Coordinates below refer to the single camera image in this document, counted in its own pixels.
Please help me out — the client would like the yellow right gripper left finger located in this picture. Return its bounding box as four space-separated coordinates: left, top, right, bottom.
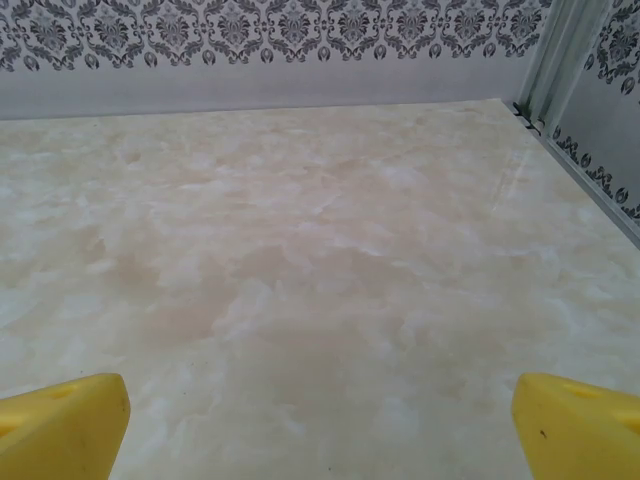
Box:
0 372 132 480

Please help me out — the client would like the aluminium frame post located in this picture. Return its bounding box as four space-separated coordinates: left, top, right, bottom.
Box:
517 0 569 129

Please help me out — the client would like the aluminium side rail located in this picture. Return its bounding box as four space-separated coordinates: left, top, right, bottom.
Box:
509 99 640 226

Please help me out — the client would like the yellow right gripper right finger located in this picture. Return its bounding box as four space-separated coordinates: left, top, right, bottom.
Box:
510 372 640 480

